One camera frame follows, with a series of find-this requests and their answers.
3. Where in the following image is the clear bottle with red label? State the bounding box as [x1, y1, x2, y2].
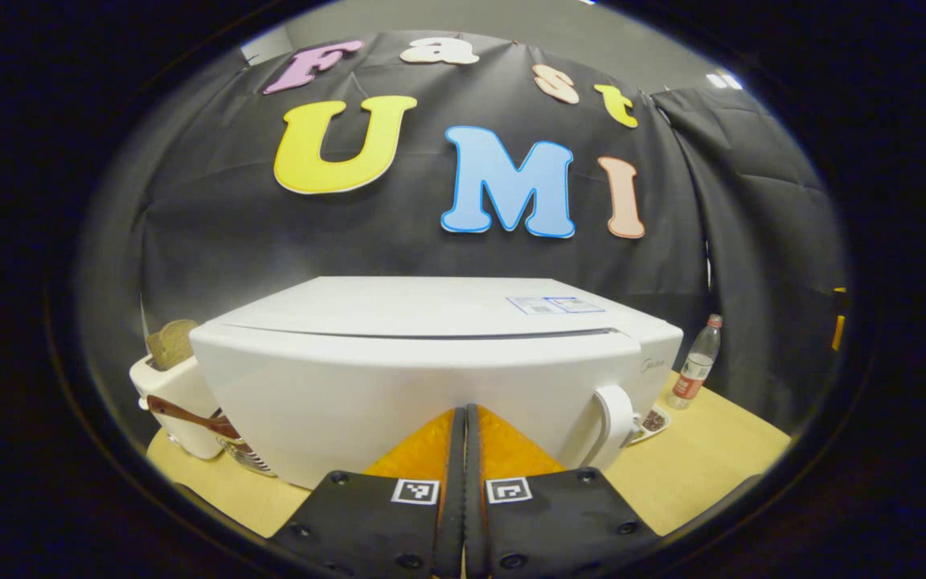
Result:
[668, 314, 723, 411]

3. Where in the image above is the white microwave oven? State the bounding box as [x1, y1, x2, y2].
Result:
[188, 276, 685, 491]

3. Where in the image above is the brown wooden spoon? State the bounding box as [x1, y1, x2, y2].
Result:
[147, 395, 240, 441]

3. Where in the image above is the black backdrop cloth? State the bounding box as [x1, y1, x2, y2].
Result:
[77, 31, 850, 451]

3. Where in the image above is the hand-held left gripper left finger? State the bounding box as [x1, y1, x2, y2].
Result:
[270, 406, 465, 579]

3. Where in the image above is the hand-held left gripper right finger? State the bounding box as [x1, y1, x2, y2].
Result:
[465, 404, 661, 579]

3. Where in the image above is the white toaster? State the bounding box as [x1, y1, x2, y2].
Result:
[129, 354, 227, 461]

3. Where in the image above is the divided white dish with grains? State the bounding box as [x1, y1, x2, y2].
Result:
[628, 406, 673, 446]

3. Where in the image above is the brown bread slice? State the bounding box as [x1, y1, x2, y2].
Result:
[145, 319, 200, 372]

